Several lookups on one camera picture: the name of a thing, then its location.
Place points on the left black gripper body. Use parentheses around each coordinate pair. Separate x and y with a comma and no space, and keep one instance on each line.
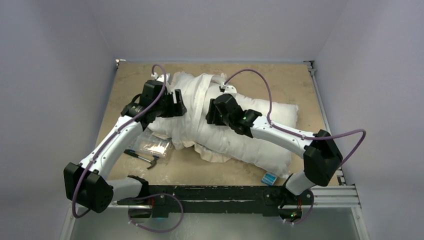
(166,108)

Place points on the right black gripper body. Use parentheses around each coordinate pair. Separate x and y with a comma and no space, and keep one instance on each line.
(216,110)

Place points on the grey cream ruffled pillowcase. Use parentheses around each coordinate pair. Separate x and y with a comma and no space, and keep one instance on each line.
(183,130)

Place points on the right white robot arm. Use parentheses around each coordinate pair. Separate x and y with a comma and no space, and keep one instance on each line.
(320,154)

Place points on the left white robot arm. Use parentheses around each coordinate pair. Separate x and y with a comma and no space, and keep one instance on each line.
(87,184)

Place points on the blue pillow label tag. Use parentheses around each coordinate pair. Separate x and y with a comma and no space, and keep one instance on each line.
(269,179)

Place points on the clear plastic organizer box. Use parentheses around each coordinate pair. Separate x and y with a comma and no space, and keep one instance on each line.
(149,144)

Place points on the black claw hammer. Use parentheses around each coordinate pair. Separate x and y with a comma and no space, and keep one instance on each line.
(152,162)

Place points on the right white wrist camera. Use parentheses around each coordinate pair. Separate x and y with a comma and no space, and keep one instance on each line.
(227,89)

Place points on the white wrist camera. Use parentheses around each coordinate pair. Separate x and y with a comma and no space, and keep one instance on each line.
(163,77)
(227,89)

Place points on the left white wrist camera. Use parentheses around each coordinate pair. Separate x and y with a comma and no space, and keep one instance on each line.
(163,77)

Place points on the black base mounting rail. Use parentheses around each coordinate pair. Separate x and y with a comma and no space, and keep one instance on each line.
(268,201)

